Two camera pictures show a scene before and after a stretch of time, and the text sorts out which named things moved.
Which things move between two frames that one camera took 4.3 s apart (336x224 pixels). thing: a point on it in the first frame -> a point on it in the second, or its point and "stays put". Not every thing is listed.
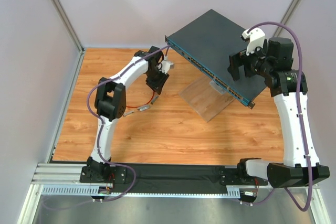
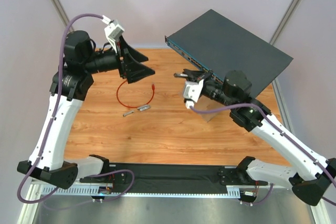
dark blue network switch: [208, 41] stays put
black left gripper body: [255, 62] -> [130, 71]
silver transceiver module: [127, 113] stays put
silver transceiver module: [143, 107] stays put
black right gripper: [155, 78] -> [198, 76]
